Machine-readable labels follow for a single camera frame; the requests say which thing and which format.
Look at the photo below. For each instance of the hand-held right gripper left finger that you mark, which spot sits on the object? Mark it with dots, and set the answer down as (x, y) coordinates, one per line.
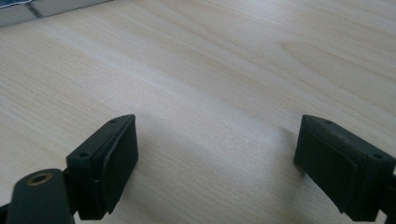
(102, 168)

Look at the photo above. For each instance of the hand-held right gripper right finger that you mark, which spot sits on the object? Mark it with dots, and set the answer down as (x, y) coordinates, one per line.
(342, 168)

